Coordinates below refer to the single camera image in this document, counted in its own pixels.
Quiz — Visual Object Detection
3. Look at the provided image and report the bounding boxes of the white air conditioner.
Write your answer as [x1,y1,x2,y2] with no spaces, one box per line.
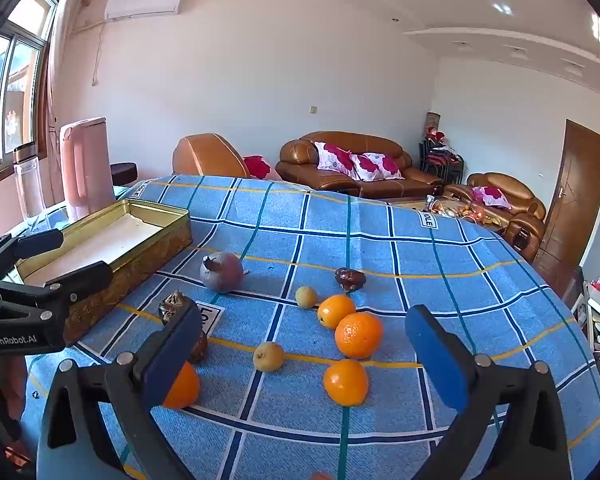
[104,0,184,21]

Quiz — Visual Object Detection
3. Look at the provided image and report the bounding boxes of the pink curtain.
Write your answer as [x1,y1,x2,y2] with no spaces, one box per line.
[44,0,93,206]

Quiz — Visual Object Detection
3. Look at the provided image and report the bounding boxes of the black round stool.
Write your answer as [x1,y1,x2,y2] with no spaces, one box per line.
[110,162,138,186]

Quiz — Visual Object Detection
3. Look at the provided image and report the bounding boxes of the clear glass bottle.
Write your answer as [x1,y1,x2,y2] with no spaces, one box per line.
[12,142,47,221]

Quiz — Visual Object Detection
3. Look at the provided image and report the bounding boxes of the small orange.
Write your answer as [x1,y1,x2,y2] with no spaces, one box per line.
[323,359,369,406]
[317,294,357,330]
[162,361,201,410]

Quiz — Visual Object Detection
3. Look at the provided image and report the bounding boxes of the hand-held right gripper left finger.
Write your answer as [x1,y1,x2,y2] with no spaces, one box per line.
[37,301,203,480]

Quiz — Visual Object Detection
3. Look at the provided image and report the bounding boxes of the purple grey pomegranate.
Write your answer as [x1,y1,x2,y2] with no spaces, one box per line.
[200,252,245,294]

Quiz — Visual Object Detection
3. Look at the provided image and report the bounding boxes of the pink electric kettle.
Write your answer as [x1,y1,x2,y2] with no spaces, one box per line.
[59,116,113,222]

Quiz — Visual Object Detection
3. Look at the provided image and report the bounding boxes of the white power cable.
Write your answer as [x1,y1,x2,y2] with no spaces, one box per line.
[92,17,111,86]

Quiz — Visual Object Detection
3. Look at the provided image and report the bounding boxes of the white red floral pillow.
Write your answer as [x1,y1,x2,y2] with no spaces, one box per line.
[350,151,405,182]
[314,141,361,178]
[472,186,512,209]

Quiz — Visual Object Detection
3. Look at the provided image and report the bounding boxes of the brown wooden door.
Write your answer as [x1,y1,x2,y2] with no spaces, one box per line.
[532,119,600,288]

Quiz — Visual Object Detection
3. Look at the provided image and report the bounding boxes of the stacked black chairs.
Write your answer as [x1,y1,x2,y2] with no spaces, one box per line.
[419,132,465,184]

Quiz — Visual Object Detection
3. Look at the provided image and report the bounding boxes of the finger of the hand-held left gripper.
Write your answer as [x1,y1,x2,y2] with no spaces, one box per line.
[0,228,65,281]
[0,261,114,323]

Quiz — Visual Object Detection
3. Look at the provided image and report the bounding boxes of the gold metal tin box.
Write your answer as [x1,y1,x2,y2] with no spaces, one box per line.
[15,199,193,346]

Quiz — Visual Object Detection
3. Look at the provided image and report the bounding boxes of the brown leather armchair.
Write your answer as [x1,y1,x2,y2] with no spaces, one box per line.
[172,133,251,179]
[445,172,547,261]

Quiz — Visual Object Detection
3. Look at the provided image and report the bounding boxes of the brown leather sofa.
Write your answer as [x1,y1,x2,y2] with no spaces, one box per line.
[275,131,446,198]

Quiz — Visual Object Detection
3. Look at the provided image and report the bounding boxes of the dark brown mangosteen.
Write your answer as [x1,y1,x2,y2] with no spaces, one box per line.
[334,268,365,292]

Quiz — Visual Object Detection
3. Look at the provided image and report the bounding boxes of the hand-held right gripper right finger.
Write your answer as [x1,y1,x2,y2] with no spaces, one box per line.
[405,305,573,480]

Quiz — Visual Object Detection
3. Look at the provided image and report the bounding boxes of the window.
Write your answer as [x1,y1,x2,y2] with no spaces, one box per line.
[0,0,61,181]

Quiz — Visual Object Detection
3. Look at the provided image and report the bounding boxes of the cluttered coffee table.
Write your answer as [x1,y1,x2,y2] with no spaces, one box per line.
[390,199,506,231]

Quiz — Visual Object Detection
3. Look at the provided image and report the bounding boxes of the blue plaid tablecloth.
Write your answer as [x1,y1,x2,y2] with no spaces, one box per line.
[20,174,600,480]

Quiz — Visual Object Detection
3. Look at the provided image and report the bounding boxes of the large orange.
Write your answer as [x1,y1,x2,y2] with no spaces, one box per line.
[334,312,384,360]

